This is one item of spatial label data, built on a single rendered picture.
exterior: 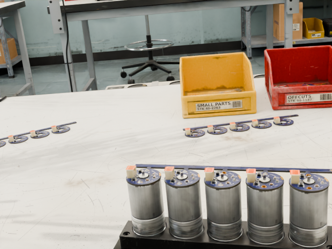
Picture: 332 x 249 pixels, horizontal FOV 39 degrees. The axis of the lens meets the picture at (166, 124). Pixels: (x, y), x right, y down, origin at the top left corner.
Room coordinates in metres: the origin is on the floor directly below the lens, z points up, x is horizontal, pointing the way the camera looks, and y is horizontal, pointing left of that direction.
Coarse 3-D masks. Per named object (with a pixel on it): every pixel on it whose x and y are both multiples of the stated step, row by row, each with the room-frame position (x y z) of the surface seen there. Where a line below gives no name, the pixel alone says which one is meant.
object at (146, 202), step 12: (132, 192) 0.29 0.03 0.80; (144, 192) 0.28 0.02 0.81; (156, 192) 0.29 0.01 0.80; (132, 204) 0.29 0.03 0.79; (144, 204) 0.28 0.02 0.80; (156, 204) 0.29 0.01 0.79; (132, 216) 0.29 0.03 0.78; (144, 216) 0.28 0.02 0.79; (156, 216) 0.29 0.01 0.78; (144, 228) 0.28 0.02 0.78; (156, 228) 0.29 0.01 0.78
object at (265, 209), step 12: (264, 180) 0.27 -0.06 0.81; (252, 192) 0.27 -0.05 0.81; (264, 192) 0.26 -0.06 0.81; (276, 192) 0.26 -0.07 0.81; (252, 204) 0.27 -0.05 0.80; (264, 204) 0.26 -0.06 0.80; (276, 204) 0.26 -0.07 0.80; (252, 216) 0.27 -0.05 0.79; (264, 216) 0.26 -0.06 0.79; (276, 216) 0.26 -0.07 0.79; (252, 228) 0.27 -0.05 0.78; (264, 228) 0.26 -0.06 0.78; (276, 228) 0.26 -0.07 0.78; (252, 240) 0.27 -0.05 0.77; (264, 240) 0.26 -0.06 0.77; (276, 240) 0.26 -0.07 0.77
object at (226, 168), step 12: (180, 168) 0.30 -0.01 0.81; (192, 168) 0.30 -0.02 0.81; (204, 168) 0.30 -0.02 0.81; (216, 168) 0.30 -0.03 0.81; (228, 168) 0.30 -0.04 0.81; (240, 168) 0.29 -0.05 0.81; (264, 168) 0.29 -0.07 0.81; (276, 168) 0.29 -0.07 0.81; (288, 168) 0.29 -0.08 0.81; (300, 168) 0.29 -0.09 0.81; (312, 168) 0.28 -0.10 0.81; (324, 168) 0.28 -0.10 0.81
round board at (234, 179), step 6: (216, 174) 0.29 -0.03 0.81; (228, 174) 0.29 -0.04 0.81; (234, 174) 0.29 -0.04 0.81; (204, 180) 0.28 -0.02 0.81; (216, 180) 0.28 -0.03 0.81; (228, 180) 0.28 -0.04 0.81; (234, 180) 0.28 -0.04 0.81; (240, 180) 0.28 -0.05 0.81; (210, 186) 0.27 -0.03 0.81; (216, 186) 0.27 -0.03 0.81; (222, 186) 0.27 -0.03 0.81; (228, 186) 0.27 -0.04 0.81; (234, 186) 0.27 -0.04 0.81
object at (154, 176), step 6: (144, 168) 0.31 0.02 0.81; (150, 168) 0.31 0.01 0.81; (138, 174) 0.30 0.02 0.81; (150, 174) 0.30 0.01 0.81; (156, 174) 0.30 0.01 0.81; (126, 180) 0.29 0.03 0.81; (132, 180) 0.29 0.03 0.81; (138, 180) 0.29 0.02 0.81; (144, 180) 0.29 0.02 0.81; (150, 180) 0.29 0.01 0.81; (156, 180) 0.29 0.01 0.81
